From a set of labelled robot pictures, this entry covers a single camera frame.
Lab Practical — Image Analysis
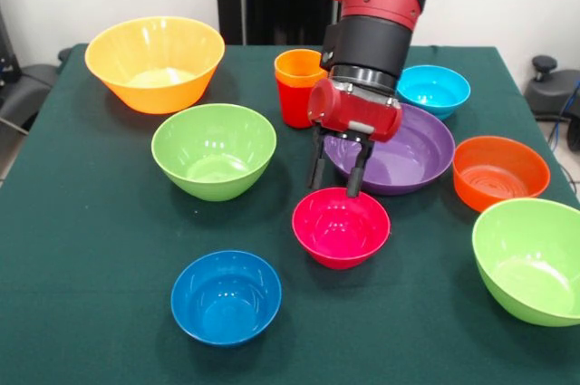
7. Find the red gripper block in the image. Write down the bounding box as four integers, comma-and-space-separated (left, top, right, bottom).
307, 78, 404, 199

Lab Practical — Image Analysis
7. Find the pink plastic bowl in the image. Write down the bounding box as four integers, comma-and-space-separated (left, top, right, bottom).
291, 187, 392, 271

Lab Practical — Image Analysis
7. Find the red plastic cup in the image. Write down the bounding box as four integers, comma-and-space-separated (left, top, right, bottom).
275, 79, 321, 130

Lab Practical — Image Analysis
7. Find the orange plastic cup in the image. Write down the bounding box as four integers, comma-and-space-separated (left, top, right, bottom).
274, 48, 329, 89

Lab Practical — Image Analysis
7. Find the purple plastic bowl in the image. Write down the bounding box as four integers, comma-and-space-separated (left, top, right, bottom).
323, 102, 456, 197

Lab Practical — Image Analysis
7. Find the cyan plastic bowl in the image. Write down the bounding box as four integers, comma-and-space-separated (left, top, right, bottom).
396, 64, 472, 121

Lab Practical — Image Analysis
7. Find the green plastic bowl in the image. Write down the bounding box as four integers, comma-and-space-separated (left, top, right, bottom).
471, 197, 580, 328
150, 102, 278, 203

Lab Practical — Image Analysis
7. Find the red-orange plastic bowl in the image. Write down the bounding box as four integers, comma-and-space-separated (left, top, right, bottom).
452, 135, 552, 214

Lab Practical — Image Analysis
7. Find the blue plastic bowl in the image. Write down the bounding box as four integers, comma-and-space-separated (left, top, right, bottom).
169, 249, 283, 349

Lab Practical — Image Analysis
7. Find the dark green tablecloth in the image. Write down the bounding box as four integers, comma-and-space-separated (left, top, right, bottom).
0, 43, 580, 385

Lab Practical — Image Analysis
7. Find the large orange plastic bowl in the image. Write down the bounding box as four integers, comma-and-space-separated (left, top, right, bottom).
84, 15, 226, 115

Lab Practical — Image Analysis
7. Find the black pedestal foot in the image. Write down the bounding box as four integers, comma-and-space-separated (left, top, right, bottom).
525, 54, 580, 153
0, 47, 73, 132

